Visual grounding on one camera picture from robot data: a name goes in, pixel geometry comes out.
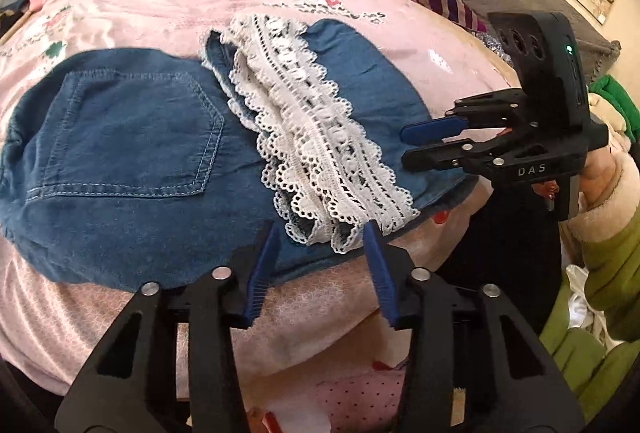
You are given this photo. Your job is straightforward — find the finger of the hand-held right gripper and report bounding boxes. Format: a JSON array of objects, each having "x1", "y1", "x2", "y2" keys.
[
  {"x1": 400, "y1": 87, "x2": 527, "y2": 147},
  {"x1": 401, "y1": 127, "x2": 532, "y2": 175}
]

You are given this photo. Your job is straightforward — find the person's green jacket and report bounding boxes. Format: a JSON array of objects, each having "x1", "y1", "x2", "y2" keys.
[{"x1": 539, "y1": 273, "x2": 637, "y2": 420}]

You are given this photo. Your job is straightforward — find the green cloth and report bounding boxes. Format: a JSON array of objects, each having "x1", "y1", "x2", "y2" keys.
[{"x1": 589, "y1": 76, "x2": 639, "y2": 141}]

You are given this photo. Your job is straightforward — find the person's right forearm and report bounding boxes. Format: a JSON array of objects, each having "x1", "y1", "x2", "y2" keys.
[{"x1": 556, "y1": 153, "x2": 640, "y2": 304}]

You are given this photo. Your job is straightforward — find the purple striped cloth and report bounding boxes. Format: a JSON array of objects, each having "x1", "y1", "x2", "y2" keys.
[{"x1": 407, "y1": 0, "x2": 489, "y2": 35}]

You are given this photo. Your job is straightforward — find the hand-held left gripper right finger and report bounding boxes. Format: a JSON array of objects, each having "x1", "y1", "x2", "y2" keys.
[{"x1": 362, "y1": 219, "x2": 586, "y2": 433}]

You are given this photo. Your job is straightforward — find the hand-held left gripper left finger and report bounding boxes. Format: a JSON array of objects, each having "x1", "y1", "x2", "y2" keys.
[{"x1": 54, "y1": 220, "x2": 283, "y2": 433}]

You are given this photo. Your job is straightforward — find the person's right hand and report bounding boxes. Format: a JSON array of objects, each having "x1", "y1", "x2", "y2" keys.
[{"x1": 532, "y1": 147, "x2": 615, "y2": 214}]

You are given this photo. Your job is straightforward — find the blue denim lace-trimmed pants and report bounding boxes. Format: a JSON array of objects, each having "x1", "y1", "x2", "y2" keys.
[{"x1": 0, "y1": 13, "x2": 482, "y2": 292}]

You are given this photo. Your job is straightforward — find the black and white patterned cloth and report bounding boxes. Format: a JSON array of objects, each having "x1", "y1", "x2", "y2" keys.
[{"x1": 479, "y1": 32, "x2": 512, "y2": 65}]

